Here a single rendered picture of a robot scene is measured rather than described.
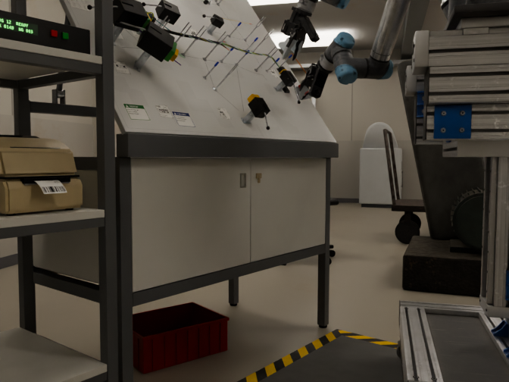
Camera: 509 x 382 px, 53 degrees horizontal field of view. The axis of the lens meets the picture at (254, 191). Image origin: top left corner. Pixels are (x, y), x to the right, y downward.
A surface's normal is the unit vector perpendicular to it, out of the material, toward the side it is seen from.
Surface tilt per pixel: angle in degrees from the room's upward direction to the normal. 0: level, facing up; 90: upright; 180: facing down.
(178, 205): 90
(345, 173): 90
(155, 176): 90
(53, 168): 72
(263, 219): 90
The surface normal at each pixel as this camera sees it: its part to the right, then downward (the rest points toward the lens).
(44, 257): -0.62, 0.05
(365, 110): -0.25, 0.07
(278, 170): 0.78, 0.04
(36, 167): 0.78, -0.27
